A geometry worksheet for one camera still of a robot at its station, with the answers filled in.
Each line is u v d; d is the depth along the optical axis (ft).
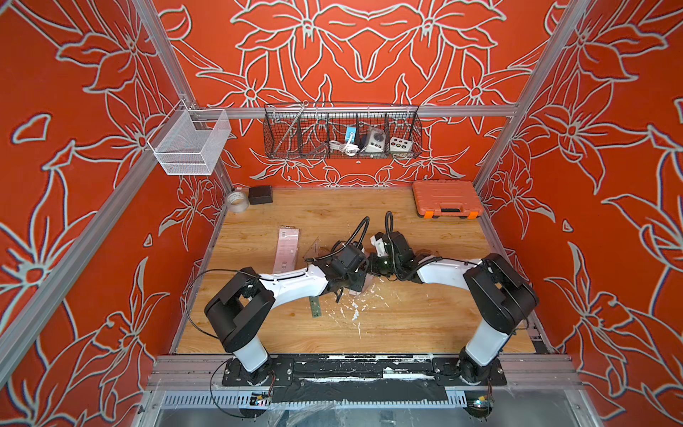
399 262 2.39
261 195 3.74
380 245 2.78
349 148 2.79
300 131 3.22
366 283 2.56
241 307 1.52
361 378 2.39
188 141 3.03
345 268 2.20
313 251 3.22
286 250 3.22
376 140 2.96
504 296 1.54
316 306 2.81
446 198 3.70
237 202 3.75
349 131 2.73
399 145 3.09
